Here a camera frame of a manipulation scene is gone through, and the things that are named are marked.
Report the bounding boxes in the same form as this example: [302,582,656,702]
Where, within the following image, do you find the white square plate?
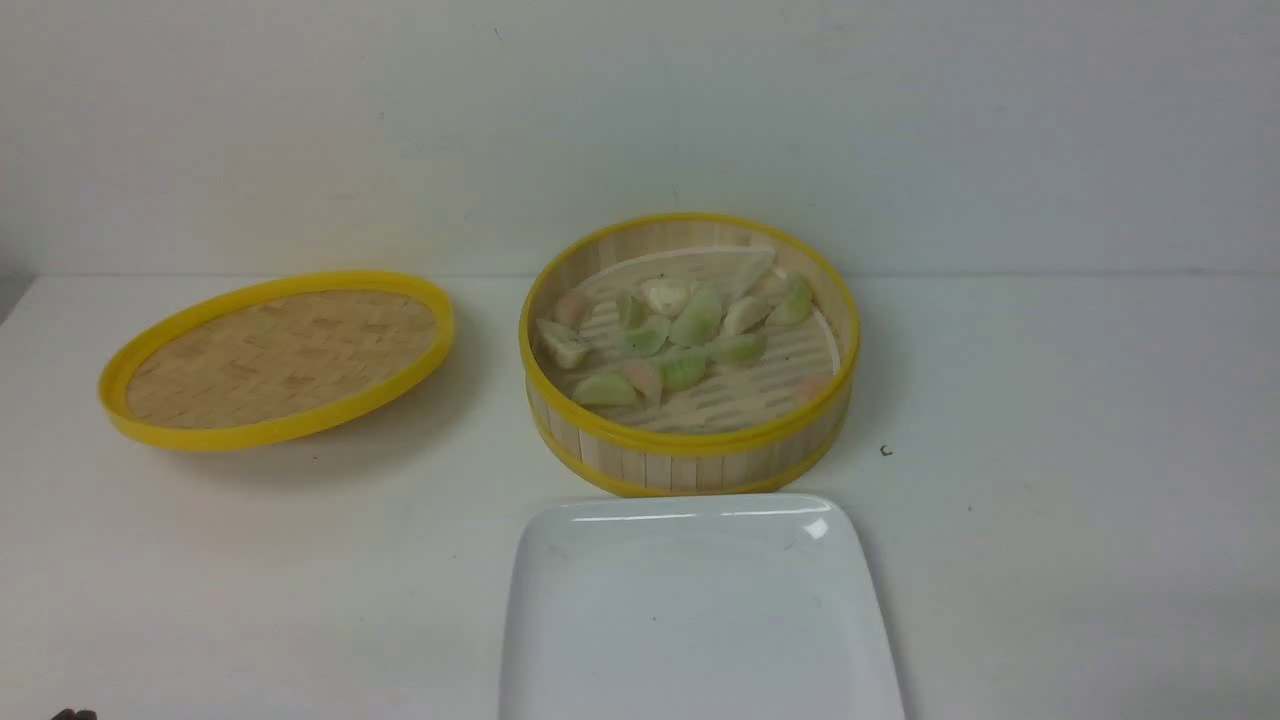
[498,493,906,719]

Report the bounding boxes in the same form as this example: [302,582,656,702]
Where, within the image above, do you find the pink dumpling front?
[621,359,664,406]

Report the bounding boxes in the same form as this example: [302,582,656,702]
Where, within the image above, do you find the pink dumpling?
[621,359,664,406]
[550,290,593,331]

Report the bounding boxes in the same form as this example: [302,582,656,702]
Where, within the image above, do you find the bamboo steamer basket yellow rim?
[520,213,860,497]

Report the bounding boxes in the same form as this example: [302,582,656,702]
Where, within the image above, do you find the green dumpling small upper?
[614,290,648,331]

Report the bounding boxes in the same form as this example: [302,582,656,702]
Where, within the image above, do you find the white dumpling top centre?
[637,275,694,318]

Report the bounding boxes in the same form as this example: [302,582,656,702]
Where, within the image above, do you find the white dumpling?
[535,318,593,370]
[637,275,694,318]
[721,295,772,336]

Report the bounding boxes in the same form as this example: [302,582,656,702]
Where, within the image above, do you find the white steamer liner paper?
[532,245,846,434]

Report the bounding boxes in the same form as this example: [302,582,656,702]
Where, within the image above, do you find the white dumpling left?
[535,318,593,370]

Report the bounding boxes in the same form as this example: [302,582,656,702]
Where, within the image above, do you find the pink dumpling top left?
[550,290,593,331]

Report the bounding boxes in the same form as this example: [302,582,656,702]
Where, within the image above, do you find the white dumpling right centre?
[721,295,772,336]

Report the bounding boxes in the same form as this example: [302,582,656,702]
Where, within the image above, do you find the bamboo steamer lid yellow rim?
[99,272,456,452]

